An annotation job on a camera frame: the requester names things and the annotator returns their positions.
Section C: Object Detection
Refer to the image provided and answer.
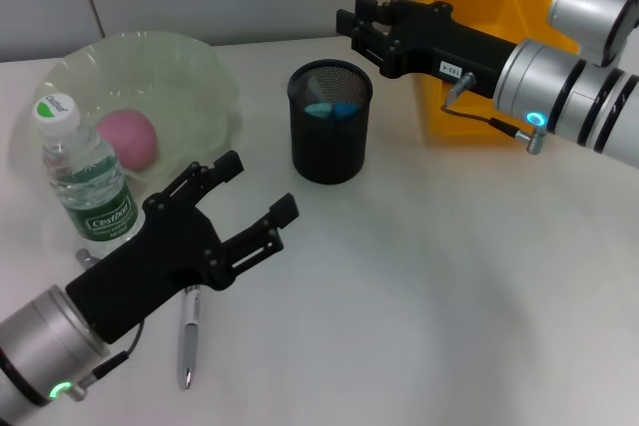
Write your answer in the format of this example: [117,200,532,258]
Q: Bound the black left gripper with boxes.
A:
[66,150,301,346]

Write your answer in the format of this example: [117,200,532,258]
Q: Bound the blue scissors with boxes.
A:
[303,101,361,121]

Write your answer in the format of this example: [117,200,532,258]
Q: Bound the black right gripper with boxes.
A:
[334,0,519,99]

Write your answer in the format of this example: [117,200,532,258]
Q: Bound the pale green wavy glass plate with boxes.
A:
[32,31,241,186]

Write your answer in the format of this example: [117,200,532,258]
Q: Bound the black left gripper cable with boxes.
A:
[67,318,147,403]

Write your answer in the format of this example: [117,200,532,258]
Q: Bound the pink peach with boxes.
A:
[96,109,160,173]

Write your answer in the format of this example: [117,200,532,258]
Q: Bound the clear green-label water bottle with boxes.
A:
[32,91,140,257]

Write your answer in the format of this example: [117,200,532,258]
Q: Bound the black mesh pen holder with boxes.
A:
[287,60,374,186]

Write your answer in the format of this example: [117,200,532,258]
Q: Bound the silver ballpoint pen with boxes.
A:
[178,284,203,391]

